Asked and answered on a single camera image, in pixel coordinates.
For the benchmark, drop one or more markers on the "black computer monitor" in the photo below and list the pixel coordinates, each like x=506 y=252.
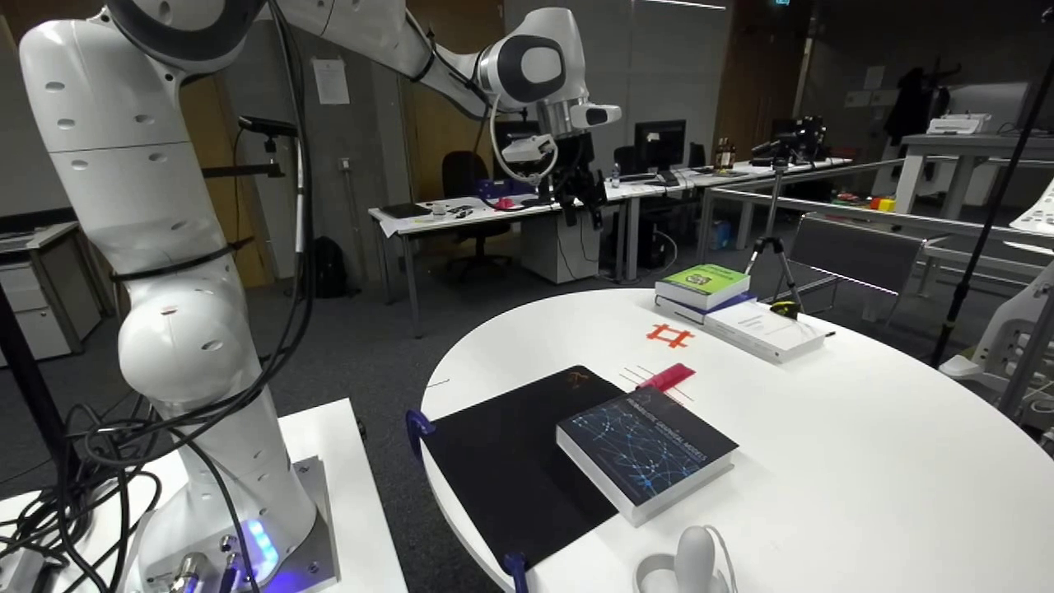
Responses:
x=659 y=143

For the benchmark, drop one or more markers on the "blue table clamp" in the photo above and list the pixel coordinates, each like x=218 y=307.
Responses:
x=416 y=427
x=515 y=573

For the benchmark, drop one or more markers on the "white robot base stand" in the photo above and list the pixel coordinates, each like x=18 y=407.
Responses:
x=341 y=515

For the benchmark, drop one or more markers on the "black mouse pad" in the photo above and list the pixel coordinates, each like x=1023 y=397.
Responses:
x=494 y=474

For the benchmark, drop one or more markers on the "colourful toy blocks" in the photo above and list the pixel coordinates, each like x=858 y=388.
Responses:
x=884 y=204

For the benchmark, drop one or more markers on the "grey drawer cabinet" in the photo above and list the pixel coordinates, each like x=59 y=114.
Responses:
x=43 y=299

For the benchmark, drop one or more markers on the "large metal frame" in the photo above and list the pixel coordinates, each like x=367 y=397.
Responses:
x=768 y=204

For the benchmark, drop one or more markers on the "green book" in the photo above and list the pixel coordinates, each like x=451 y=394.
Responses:
x=702 y=283

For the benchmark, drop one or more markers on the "black office chair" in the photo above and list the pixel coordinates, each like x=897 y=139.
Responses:
x=462 y=173

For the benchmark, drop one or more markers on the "red strip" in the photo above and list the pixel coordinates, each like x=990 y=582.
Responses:
x=674 y=376

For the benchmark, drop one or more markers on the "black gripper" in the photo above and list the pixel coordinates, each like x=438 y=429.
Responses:
x=576 y=167

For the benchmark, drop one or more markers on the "black boom stand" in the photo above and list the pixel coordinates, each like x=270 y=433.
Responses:
x=993 y=210

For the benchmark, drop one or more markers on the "black tripod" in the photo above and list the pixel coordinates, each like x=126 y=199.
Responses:
x=768 y=248

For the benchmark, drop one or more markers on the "long white office desk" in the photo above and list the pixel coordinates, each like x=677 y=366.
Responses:
x=438 y=210

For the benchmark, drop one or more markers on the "orange tape mark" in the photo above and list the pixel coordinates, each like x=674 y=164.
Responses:
x=655 y=332

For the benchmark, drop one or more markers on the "blue and white book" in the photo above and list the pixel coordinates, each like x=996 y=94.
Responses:
x=677 y=311

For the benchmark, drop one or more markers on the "grey panel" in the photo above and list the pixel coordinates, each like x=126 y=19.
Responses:
x=858 y=252

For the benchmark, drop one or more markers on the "black camera on tripod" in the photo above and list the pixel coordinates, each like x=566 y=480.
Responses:
x=796 y=138

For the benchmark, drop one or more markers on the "black backpack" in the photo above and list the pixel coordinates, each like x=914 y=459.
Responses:
x=323 y=270

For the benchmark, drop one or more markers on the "white paper sheet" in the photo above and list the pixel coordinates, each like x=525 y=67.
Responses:
x=329 y=83

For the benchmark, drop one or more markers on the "dark hanging coat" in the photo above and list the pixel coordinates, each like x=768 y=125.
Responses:
x=917 y=104

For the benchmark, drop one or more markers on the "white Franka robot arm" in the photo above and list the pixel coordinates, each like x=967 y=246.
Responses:
x=144 y=167

